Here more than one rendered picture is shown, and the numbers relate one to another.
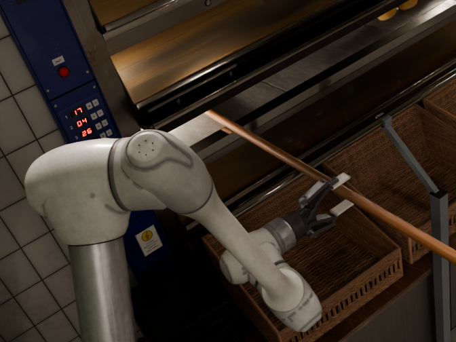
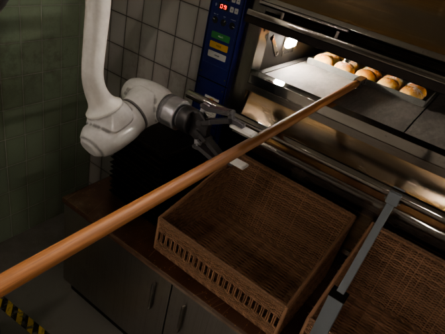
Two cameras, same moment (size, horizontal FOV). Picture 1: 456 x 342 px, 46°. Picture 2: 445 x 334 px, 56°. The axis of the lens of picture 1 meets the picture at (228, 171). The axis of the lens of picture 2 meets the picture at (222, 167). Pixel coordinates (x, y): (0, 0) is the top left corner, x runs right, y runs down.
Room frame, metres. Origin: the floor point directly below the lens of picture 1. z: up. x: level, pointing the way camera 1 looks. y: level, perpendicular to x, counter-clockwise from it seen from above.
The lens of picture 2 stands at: (0.53, -1.02, 1.69)
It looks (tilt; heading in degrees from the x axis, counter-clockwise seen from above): 31 degrees down; 51
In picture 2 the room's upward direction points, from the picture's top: 14 degrees clockwise
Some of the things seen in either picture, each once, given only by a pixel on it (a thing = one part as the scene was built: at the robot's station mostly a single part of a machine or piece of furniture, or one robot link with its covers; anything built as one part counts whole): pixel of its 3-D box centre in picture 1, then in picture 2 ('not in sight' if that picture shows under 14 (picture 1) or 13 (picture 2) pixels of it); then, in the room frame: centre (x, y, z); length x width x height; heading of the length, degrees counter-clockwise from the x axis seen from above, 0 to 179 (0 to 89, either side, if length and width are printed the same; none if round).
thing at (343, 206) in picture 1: (342, 207); (235, 161); (1.16, -0.28, 1.14); 0.07 x 0.03 x 0.01; 113
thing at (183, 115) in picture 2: (300, 221); (195, 123); (1.10, -0.15, 1.19); 0.09 x 0.07 x 0.08; 113
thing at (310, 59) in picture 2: not in sight; (373, 73); (2.25, 0.17, 1.20); 0.55 x 0.36 x 0.03; 113
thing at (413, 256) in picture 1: (412, 176); (414, 328); (1.68, -0.72, 0.72); 0.56 x 0.49 x 0.28; 112
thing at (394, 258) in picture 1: (300, 256); (254, 231); (1.44, -0.16, 0.72); 0.56 x 0.49 x 0.28; 111
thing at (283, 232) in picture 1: (279, 235); (175, 112); (1.07, -0.08, 1.19); 0.09 x 0.06 x 0.09; 23
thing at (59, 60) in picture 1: (62, 68); not in sight; (1.47, 0.35, 1.67); 0.03 x 0.02 x 0.06; 113
